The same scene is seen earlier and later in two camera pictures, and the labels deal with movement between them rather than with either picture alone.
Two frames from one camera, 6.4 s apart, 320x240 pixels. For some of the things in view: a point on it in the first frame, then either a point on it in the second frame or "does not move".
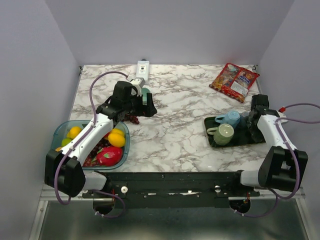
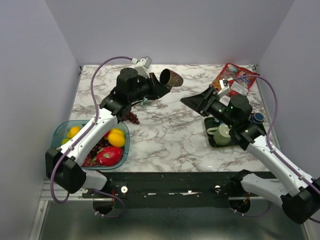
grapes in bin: (91, 161) does not move
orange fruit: (73, 131) does not move
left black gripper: (143, 109) → (158, 90)
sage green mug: (222, 134) does not move
